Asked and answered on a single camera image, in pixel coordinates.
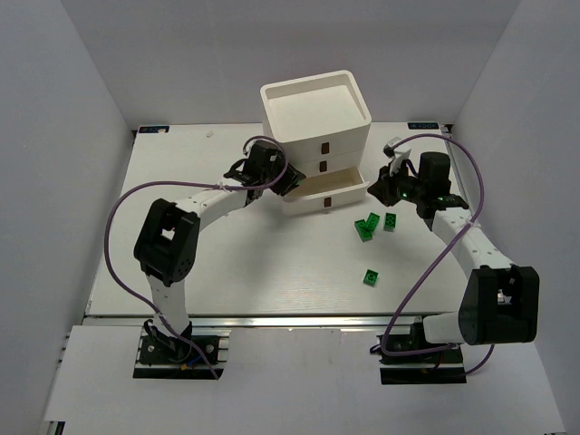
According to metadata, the green long lego brick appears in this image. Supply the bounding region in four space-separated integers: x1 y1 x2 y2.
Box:
365 212 381 233

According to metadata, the white bottom drawer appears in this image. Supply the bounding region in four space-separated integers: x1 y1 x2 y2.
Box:
282 168 369 216

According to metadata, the white three-drawer storage box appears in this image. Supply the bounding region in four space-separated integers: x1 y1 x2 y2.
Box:
259 69 372 216

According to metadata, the green square lego brick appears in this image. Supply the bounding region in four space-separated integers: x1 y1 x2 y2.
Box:
363 269 379 286

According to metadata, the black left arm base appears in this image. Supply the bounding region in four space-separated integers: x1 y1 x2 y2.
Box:
132 320 227 381

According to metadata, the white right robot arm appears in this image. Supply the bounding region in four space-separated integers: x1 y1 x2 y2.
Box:
368 151 540 346

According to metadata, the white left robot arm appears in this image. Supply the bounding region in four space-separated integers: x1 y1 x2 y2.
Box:
134 138 305 339

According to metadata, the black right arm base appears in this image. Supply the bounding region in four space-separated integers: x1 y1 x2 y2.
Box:
369 343 467 385

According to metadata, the blue right corner label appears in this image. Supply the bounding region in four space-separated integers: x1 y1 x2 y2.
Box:
407 121 440 131

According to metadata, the blue corner label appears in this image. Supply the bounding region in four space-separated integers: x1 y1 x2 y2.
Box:
138 126 169 134
407 121 440 131

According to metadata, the blue left corner label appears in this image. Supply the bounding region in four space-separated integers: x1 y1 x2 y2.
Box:
138 126 169 134

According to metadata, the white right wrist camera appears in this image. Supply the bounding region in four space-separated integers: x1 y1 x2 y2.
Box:
383 137 411 177

